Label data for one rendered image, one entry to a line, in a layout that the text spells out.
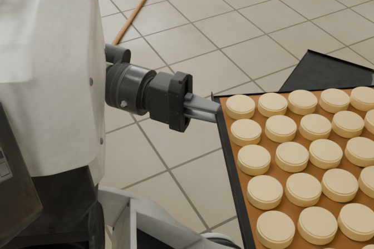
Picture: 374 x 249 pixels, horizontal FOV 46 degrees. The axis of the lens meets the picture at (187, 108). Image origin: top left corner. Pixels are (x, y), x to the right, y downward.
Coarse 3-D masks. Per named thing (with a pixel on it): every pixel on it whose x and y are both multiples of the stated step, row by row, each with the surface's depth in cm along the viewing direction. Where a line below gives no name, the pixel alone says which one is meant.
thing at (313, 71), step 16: (304, 64) 216; (320, 64) 216; (336, 64) 216; (352, 64) 215; (288, 80) 206; (304, 80) 206; (320, 80) 206; (336, 80) 206; (352, 80) 206; (368, 80) 206
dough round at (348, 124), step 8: (344, 112) 75; (352, 112) 75; (336, 120) 73; (344, 120) 73; (352, 120) 73; (360, 120) 73; (336, 128) 73; (344, 128) 72; (352, 128) 72; (360, 128) 72; (344, 136) 73; (352, 136) 72
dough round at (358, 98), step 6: (354, 90) 79; (360, 90) 79; (366, 90) 79; (372, 90) 79; (354, 96) 78; (360, 96) 78; (366, 96) 78; (372, 96) 78; (354, 102) 78; (360, 102) 77; (366, 102) 76; (372, 102) 76; (360, 108) 77; (366, 108) 77; (372, 108) 77
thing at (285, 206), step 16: (256, 96) 81; (288, 96) 81; (320, 96) 81; (224, 112) 78; (256, 112) 78; (288, 112) 78; (320, 112) 78; (272, 144) 72; (304, 144) 72; (272, 160) 69; (240, 176) 67; (272, 176) 67; (288, 176) 67; (320, 176) 67; (256, 208) 62; (288, 208) 62; (304, 208) 62; (336, 208) 62; (256, 224) 61; (256, 240) 59; (304, 240) 59; (336, 240) 59; (352, 240) 59; (368, 240) 59
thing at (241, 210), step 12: (216, 96) 81; (228, 96) 81; (216, 120) 75; (228, 144) 72; (228, 156) 70; (228, 168) 66; (240, 192) 65; (240, 204) 63; (240, 216) 60; (240, 228) 60; (252, 240) 59
